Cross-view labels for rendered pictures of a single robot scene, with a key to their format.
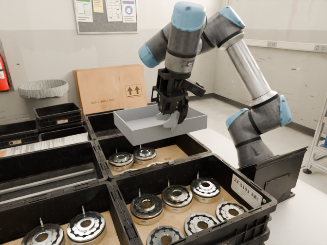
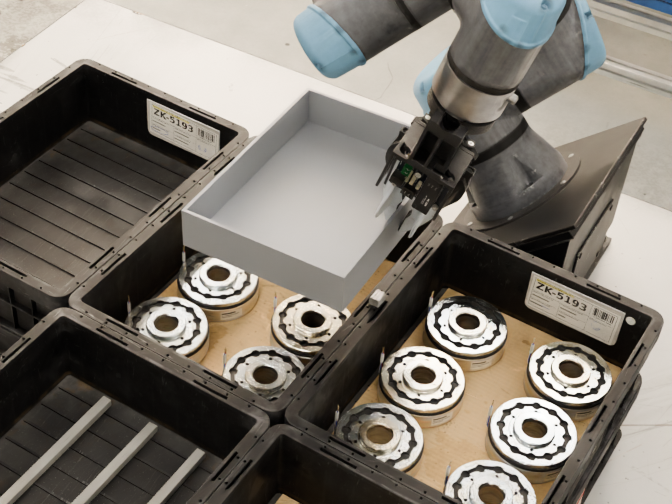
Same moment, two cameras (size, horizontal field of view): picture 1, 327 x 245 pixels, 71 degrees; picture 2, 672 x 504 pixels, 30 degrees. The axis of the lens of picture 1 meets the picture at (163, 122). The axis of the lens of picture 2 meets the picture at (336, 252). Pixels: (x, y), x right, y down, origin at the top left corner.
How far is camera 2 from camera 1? 0.90 m
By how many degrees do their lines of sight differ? 37
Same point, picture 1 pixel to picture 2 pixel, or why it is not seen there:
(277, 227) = not seen: hidden behind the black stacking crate
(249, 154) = (514, 183)
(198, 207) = (477, 386)
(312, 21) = not seen: outside the picture
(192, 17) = (552, 20)
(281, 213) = not seen: hidden behind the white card
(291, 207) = (617, 281)
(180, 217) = (457, 429)
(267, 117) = (551, 69)
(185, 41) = (523, 65)
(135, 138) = (346, 291)
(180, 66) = (496, 110)
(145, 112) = (246, 166)
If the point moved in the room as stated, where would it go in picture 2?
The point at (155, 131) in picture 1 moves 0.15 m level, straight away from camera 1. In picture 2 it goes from (377, 249) to (298, 172)
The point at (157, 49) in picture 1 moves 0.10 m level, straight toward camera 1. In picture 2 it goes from (381, 39) to (445, 93)
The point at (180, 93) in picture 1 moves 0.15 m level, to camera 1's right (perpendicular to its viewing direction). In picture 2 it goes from (462, 150) to (573, 108)
